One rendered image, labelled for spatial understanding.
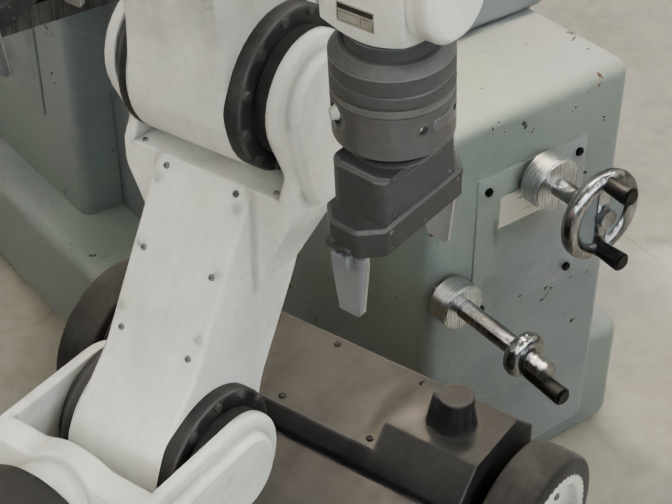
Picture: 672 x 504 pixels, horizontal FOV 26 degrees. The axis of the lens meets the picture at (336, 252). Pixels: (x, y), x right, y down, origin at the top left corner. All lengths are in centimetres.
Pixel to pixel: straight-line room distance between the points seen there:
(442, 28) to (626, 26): 257
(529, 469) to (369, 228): 48
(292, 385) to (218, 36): 51
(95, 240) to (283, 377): 92
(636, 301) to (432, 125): 166
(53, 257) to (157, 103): 128
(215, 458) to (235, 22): 38
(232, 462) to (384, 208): 34
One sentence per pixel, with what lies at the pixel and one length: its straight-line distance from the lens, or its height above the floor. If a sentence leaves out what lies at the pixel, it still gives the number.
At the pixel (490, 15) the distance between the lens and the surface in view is 188.
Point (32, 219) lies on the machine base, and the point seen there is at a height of 19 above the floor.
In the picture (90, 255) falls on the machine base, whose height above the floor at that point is 20.
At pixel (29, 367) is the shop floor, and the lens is 249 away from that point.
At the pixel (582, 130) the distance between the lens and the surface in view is 183.
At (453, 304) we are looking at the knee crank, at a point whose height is 52.
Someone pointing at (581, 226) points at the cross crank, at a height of 63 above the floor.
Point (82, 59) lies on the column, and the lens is 232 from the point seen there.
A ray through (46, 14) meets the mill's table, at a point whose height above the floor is 86.
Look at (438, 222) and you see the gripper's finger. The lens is 114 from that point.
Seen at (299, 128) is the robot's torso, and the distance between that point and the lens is 116.
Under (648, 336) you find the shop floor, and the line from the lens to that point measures 255.
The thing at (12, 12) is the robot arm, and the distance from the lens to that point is 135.
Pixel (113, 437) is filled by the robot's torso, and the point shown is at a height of 72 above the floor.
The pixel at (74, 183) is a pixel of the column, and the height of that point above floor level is 25.
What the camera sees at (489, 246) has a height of 54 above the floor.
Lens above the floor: 162
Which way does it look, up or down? 37 degrees down
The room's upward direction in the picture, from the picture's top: straight up
